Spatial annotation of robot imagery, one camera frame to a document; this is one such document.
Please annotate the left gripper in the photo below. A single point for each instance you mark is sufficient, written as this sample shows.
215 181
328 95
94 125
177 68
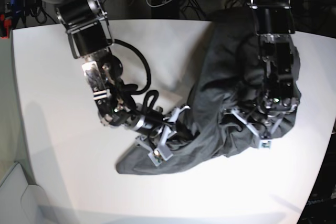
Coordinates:
269 111

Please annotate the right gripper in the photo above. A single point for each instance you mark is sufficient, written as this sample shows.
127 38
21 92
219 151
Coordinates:
148 123

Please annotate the dark grey t-shirt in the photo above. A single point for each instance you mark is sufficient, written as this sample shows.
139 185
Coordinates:
230 81

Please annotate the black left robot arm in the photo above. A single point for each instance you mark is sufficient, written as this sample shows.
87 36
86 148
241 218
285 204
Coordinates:
278 94

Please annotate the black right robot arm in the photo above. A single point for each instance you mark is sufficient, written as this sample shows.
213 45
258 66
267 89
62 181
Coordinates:
119 104

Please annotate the red clamp tool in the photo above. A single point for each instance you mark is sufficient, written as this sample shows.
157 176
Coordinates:
6 24

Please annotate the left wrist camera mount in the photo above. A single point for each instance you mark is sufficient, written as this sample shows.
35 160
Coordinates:
254 129

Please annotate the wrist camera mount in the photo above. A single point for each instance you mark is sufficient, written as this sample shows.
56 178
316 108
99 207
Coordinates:
158 150
254 129

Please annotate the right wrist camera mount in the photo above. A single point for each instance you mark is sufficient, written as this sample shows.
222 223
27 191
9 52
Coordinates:
158 150

